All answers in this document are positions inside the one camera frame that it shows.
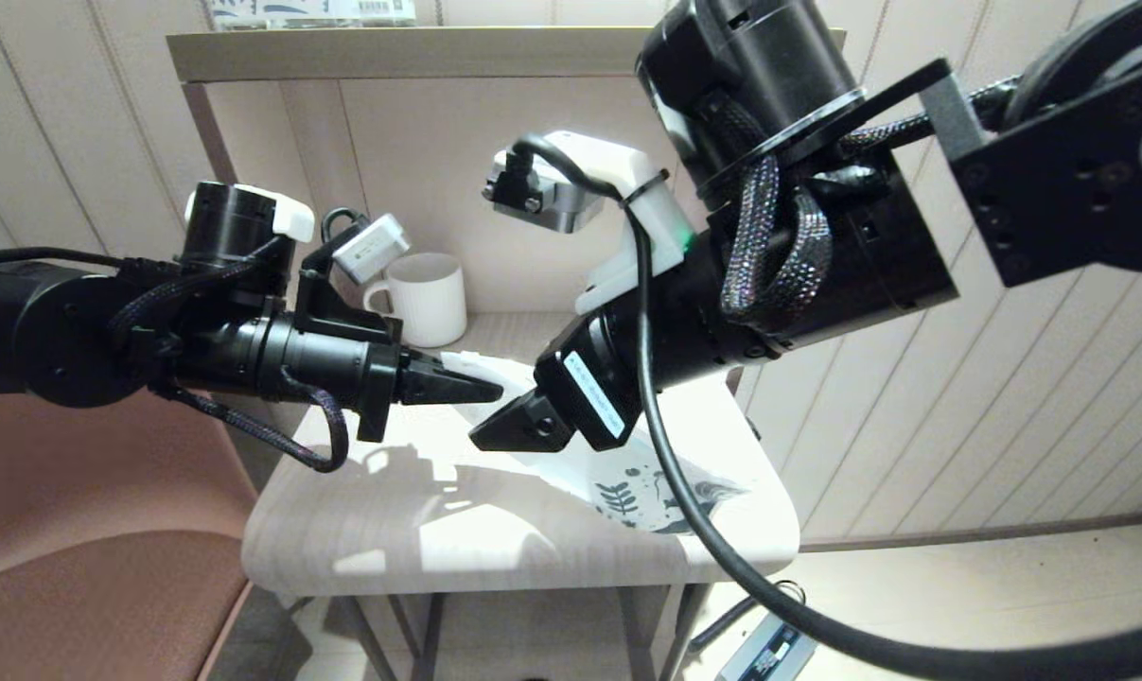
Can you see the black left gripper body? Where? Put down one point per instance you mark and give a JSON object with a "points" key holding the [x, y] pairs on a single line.
{"points": [[381, 388]]}

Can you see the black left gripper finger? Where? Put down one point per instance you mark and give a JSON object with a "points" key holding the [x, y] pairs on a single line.
{"points": [[438, 369], [448, 392]]}

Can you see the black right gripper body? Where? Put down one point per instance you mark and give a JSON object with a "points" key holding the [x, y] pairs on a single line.
{"points": [[594, 388]]}

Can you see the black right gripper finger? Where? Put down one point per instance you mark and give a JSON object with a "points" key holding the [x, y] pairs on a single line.
{"points": [[533, 430], [528, 409]]}

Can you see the white blue-patterned plastic bag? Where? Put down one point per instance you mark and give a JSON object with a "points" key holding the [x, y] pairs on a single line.
{"points": [[627, 482]]}

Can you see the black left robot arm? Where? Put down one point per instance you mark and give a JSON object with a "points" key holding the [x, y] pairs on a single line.
{"points": [[79, 331]]}

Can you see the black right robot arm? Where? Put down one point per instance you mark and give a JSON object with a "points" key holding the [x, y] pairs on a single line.
{"points": [[873, 246]]}

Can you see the white ribbed mug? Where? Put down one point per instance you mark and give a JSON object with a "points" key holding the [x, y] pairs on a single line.
{"points": [[429, 303]]}

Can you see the light wood shelf table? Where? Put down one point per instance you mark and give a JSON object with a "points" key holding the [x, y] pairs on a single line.
{"points": [[419, 142]]}

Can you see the pinkish brown chair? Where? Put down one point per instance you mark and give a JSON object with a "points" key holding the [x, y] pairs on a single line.
{"points": [[79, 605]]}

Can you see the printed package with barcode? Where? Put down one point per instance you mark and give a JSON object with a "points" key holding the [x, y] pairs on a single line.
{"points": [[325, 9]]}

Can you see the black left camera bracket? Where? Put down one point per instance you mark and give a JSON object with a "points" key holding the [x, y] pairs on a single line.
{"points": [[334, 307]]}

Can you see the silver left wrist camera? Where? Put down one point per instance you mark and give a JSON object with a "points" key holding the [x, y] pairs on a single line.
{"points": [[372, 248]]}

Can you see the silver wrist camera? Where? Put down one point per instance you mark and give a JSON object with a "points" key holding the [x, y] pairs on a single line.
{"points": [[372, 248], [561, 203]]}

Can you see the white right camera bracket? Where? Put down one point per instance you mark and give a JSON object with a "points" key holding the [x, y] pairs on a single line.
{"points": [[651, 236]]}

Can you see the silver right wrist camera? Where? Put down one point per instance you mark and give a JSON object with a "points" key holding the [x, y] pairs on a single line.
{"points": [[561, 203]]}

